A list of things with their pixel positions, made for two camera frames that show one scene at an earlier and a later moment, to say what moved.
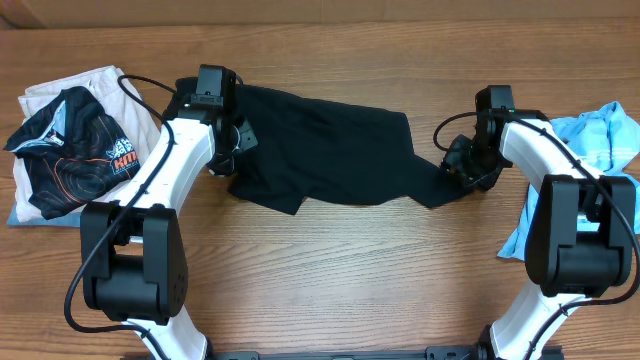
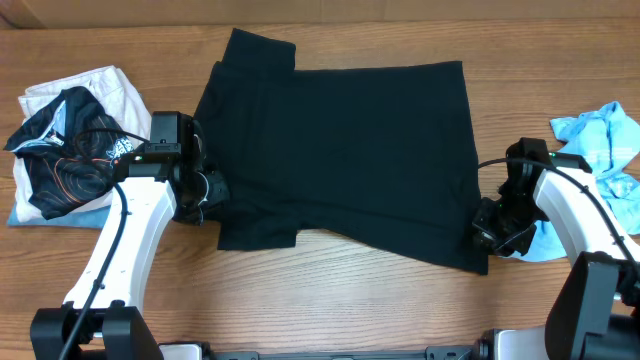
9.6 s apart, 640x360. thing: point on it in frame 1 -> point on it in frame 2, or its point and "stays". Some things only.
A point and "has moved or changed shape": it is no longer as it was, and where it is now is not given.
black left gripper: x=248 y=140 -> x=220 y=191
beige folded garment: x=123 y=107 stays
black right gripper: x=453 y=162 -> x=486 y=235
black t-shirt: x=319 y=150 has moved or changed shape
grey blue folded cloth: x=65 y=221 stays
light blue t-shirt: x=605 y=140 stays
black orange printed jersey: x=77 y=153 stays
